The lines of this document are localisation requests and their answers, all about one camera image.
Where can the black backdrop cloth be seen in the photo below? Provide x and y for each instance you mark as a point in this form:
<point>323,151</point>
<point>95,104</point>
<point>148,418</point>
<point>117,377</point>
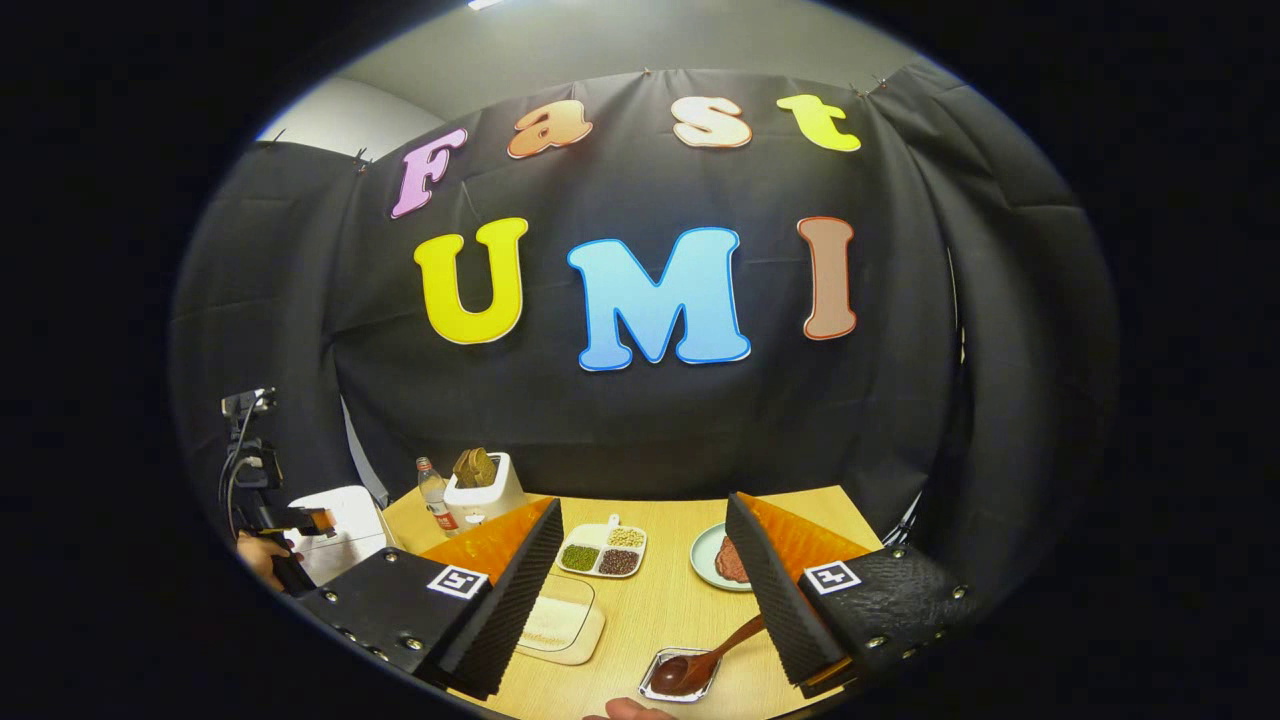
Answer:
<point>640,420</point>

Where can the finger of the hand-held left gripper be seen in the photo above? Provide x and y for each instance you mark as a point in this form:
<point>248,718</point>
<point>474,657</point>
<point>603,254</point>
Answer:
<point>312,521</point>

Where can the white toaster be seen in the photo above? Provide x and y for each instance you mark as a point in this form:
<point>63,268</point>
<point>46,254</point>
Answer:
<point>490,505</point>

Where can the clear plastic water bottle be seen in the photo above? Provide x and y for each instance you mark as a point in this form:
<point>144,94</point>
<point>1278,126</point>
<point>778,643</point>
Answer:
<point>435,505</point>

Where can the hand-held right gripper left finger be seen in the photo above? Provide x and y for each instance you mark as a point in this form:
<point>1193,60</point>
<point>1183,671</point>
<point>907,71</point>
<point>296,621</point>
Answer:
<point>515,610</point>

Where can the white divided bean dish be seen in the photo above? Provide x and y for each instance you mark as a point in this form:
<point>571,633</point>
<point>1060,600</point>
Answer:
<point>600,550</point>

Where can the ceiling light panel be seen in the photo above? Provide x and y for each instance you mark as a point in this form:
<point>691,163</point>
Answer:
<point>485,4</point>

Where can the brown wooden spoon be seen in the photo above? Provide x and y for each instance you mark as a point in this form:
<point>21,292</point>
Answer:
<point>690,670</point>

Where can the white rice cooker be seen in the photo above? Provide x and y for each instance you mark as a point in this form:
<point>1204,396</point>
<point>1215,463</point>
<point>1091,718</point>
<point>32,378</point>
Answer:
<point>350,545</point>

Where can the clear box of rice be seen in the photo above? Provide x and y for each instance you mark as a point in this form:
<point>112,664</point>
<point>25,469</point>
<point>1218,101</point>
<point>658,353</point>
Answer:
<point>560,620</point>

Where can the metal tripod stand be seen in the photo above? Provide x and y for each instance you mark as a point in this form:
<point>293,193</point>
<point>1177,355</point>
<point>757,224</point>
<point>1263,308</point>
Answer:
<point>908,522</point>

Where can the brown bread slice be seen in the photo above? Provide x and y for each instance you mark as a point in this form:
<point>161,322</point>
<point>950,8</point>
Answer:
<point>465,468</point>
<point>485,465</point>

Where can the red meat piece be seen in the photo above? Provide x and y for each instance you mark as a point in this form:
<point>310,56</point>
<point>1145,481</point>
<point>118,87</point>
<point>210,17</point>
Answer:
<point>733,562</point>

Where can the pale green plate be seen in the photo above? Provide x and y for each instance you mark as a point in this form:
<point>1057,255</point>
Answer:
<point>703,555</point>

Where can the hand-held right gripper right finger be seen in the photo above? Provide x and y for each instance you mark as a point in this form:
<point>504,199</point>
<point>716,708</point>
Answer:
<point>770,600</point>

